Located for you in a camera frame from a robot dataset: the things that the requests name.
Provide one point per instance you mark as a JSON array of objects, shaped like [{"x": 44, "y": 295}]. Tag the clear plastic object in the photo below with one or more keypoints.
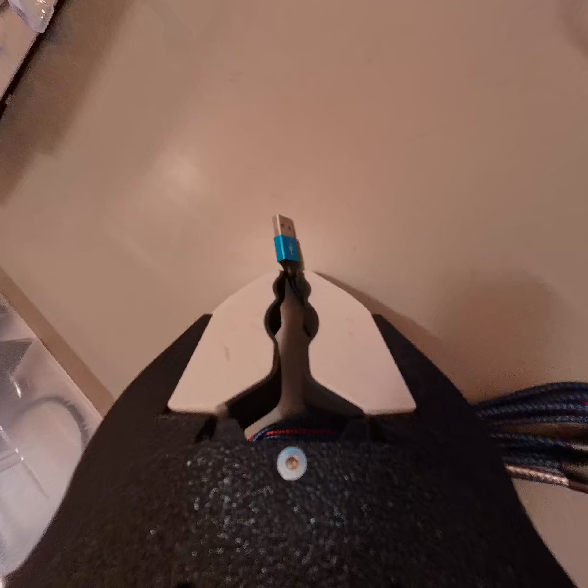
[{"x": 34, "y": 11}]

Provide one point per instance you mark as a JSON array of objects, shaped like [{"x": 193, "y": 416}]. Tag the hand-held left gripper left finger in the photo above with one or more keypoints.
[{"x": 229, "y": 358}]

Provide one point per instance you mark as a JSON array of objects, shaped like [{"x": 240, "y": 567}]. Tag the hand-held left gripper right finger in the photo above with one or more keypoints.
[{"x": 358, "y": 358}]

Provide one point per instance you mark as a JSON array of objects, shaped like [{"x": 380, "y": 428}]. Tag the clear plastic organizer bin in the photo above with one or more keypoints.
[{"x": 36, "y": 436}]

